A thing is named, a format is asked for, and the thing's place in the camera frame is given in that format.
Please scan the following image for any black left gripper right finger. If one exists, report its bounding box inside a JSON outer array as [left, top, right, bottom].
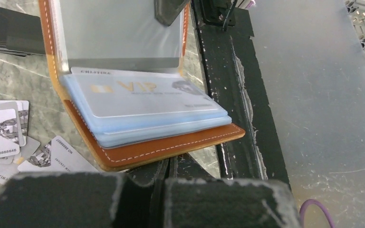
[[164, 153, 301, 228]]

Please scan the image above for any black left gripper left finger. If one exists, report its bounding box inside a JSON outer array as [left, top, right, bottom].
[[0, 159, 169, 228]]

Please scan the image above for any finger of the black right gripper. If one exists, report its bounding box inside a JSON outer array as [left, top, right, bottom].
[[154, 0, 189, 27]]

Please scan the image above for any brown leather card holder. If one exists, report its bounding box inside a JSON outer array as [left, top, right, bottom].
[[39, 0, 245, 171]]

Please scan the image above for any black card wallet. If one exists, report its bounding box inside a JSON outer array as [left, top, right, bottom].
[[0, 7, 45, 57]]

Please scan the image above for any black aluminium base frame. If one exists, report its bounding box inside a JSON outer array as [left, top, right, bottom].
[[191, 0, 289, 183]]

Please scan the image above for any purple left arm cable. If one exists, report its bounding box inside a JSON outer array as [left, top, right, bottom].
[[299, 199, 337, 228]]

